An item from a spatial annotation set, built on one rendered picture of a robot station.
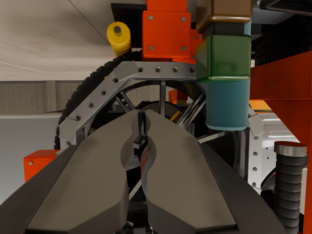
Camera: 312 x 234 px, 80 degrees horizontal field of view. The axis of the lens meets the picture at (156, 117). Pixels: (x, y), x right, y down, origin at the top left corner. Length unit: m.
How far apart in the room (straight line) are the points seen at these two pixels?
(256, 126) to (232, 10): 0.43
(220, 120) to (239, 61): 0.24
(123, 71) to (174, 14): 0.19
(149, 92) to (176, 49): 5.86
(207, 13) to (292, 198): 0.31
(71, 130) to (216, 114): 0.35
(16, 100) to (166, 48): 7.67
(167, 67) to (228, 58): 0.33
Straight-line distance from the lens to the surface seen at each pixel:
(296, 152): 0.36
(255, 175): 0.62
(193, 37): 0.53
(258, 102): 1.11
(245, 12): 0.20
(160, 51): 0.49
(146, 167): 0.41
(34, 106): 7.67
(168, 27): 0.51
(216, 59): 0.17
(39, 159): 0.56
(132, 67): 0.49
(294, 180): 0.38
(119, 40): 0.51
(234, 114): 0.40
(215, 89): 0.41
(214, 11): 0.18
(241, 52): 0.18
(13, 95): 8.09
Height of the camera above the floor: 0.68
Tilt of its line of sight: 5 degrees up
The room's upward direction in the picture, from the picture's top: 180 degrees clockwise
